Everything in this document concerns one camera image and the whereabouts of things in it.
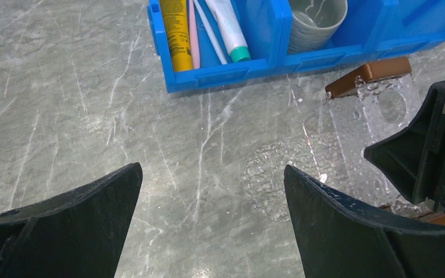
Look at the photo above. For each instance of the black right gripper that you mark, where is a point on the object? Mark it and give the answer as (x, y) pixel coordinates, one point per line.
(414, 158)

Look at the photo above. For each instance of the blue left storage bin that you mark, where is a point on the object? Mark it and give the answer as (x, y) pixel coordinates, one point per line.
(262, 25)

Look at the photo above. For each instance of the pink toothbrush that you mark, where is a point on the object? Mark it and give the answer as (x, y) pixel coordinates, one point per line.
(193, 35)

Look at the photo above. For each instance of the blue storage bin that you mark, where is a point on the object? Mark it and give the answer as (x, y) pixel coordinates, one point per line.
(262, 25)
(356, 39)
(412, 26)

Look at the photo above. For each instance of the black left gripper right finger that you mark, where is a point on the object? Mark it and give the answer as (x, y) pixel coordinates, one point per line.
(340, 236)

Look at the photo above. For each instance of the blue right storage bin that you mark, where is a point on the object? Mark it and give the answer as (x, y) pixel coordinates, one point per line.
(412, 26)

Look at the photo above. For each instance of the grey ceramic mug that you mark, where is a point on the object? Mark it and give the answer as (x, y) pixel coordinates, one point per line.
(314, 22)

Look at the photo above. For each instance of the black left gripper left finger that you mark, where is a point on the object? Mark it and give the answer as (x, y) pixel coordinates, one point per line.
(78, 233)

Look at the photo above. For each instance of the yellow toothpaste tube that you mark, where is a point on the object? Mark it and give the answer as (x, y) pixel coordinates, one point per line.
(175, 18)

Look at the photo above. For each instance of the blue middle storage bin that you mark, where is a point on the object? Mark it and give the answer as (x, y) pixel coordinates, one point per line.
(356, 39)

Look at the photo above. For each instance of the light blue toothbrush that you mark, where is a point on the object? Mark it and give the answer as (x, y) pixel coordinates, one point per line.
(212, 37)

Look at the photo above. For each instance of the white teal-capped toothpaste tube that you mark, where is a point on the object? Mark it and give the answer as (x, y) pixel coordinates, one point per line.
(230, 30)

